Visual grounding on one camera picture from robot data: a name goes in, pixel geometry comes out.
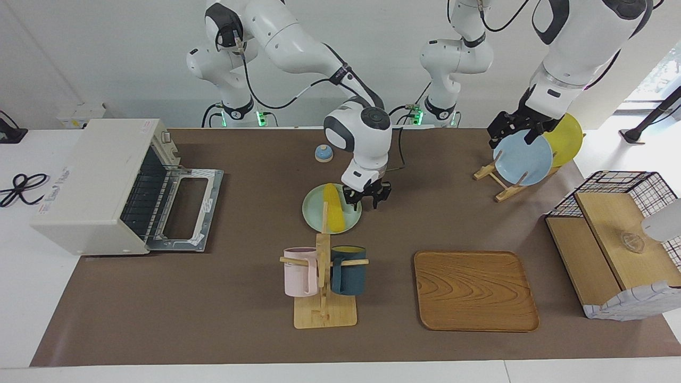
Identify black right base cable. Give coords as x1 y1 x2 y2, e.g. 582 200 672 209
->
201 103 227 128

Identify wire basket with wooden shelves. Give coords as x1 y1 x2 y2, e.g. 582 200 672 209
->
545 170 681 321

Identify white checked basket liner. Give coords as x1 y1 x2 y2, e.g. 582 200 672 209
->
583 280 681 321

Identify wooden mug rack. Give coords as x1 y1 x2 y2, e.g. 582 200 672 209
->
279 201 370 329

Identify white wall socket box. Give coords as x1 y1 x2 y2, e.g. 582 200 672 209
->
56 103 107 130

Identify light blue plate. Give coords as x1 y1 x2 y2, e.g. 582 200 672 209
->
493 130 554 186

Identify yellow corn cob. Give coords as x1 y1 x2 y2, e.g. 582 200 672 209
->
323 183 346 232

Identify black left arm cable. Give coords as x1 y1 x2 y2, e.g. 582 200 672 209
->
479 0 538 34

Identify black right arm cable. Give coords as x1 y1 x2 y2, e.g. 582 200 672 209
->
234 32 405 172

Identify wooden serving tray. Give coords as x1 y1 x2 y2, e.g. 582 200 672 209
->
413 250 540 333

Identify white toaster oven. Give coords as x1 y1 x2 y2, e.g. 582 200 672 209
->
30 118 225 257

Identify light green plate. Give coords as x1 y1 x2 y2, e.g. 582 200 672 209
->
302 183 363 235

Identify pink mug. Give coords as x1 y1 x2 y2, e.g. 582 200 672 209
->
283 247 320 297

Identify black looped cable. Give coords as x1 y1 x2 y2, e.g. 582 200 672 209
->
0 173 49 208

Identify black stand leg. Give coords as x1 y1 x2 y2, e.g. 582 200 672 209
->
620 85 681 144

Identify white rounded device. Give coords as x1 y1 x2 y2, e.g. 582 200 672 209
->
641 198 681 243

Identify black base cable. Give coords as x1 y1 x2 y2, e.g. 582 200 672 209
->
201 103 227 128
382 80 433 126

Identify oven door with glass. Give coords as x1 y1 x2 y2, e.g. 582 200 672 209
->
146 166 225 253

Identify wooden plate rack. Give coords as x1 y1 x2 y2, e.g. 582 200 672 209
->
473 160 562 203

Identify black clamp base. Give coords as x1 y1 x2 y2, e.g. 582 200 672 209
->
0 110 28 144

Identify black left base cable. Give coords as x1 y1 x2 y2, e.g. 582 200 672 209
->
382 80 433 126

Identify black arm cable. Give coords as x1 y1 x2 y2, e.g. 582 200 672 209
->
479 0 538 34
234 32 405 172

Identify dark blue mug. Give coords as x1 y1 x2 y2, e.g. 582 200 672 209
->
330 245 367 296

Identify yellow plate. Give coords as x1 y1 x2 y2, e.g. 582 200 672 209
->
542 113 584 168

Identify brown table mat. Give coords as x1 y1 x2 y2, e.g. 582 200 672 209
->
29 127 681 368

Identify small clear glass piece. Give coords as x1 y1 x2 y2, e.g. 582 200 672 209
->
620 231 646 254

